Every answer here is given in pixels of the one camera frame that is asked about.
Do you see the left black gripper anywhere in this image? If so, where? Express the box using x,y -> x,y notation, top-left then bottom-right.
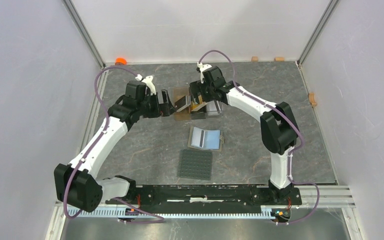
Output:
137,89 -> 176,119

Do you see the gold credit card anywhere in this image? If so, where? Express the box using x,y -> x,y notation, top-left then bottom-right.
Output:
189,96 -> 208,113

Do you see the clear card stand tray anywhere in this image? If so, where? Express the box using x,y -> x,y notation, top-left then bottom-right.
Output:
205,100 -> 224,118

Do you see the white blue credit card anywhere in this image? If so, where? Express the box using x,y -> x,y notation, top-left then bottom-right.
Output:
190,127 -> 208,149

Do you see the grey blue card holder wallet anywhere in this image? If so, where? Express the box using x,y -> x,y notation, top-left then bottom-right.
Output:
187,126 -> 225,152

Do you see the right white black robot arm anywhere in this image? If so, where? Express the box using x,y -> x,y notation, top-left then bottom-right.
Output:
189,63 -> 299,204

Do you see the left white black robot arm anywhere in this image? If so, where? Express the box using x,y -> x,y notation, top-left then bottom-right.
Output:
53,80 -> 175,213

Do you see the dark grey studded baseplate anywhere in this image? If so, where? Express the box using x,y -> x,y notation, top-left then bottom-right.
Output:
177,149 -> 213,181

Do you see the orange round cap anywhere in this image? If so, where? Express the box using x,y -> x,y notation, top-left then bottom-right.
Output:
114,57 -> 127,65

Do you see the left small wooden block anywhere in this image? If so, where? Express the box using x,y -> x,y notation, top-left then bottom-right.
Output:
251,56 -> 259,62

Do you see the small wooden block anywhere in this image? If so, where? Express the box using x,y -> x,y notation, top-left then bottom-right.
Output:
274,56 -> 285,62
251,56 -> 259,62

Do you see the right small wooden block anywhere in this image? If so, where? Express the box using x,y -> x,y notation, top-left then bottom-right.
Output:
274,56 -> 285,62

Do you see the curved wooden piece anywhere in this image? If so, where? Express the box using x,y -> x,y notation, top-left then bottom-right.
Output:
308,92 -> 318,108

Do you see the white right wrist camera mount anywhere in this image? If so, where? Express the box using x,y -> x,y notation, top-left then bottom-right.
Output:
196,62 -> 212,84

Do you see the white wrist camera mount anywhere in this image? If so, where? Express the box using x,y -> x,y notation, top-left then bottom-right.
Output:
196,62 -> 212,84
135,74 -> 157,95

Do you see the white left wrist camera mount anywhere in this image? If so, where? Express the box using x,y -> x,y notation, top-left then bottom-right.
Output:
135,74 -> 157,95

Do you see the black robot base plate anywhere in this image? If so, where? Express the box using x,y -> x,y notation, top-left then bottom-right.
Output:
121,184 -> 303,214

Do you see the slotted cable duct strip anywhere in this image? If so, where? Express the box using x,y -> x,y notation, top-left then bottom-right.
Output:
78,206 -> 275,220

